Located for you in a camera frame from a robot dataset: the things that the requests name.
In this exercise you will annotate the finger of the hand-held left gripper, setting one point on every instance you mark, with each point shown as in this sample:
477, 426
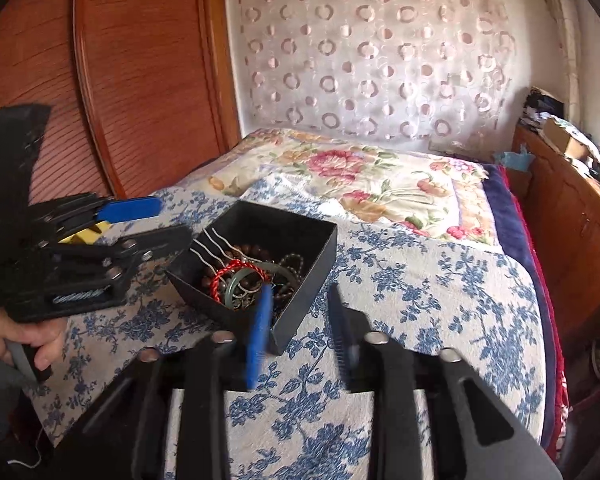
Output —
130, 208
155, 242

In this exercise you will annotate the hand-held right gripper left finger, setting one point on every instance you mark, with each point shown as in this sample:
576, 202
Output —
260, 330

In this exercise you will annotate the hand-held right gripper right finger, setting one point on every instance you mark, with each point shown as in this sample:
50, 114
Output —
340, 340

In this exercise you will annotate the black cardboard box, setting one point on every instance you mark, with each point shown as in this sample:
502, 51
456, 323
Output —
307, 305

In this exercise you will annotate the green jade bangle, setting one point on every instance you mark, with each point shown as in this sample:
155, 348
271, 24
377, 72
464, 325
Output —
229, 287

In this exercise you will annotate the metal wavy hairpin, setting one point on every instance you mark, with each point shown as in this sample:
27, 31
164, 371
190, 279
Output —
220, 241
207, 255

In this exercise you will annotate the person's left hand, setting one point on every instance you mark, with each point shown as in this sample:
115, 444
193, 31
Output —
10, 330

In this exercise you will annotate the yellow object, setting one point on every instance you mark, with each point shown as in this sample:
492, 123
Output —
82, 236

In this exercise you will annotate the blue floral cloth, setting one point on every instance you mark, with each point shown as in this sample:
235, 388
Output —
430, 310

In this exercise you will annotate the wooden headboard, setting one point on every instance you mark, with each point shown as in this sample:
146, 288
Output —
140, 60

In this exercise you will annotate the dark blue blanket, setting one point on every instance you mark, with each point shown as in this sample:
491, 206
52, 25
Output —
510, 220

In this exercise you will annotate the wooden cabinet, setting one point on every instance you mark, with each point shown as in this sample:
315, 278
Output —
570, 240

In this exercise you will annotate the light blue cloth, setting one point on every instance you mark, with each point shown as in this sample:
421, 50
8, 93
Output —
514, 159

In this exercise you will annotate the circle patterned sheer curtain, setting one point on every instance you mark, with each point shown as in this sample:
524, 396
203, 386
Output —
380, 60

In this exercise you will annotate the brown cardboard box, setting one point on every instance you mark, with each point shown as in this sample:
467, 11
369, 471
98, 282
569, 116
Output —
567, 142

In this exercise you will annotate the stack of folded clothes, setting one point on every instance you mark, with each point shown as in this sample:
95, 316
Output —
542, 107

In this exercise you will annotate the white side curtain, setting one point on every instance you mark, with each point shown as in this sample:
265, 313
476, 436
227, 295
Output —
562, 35

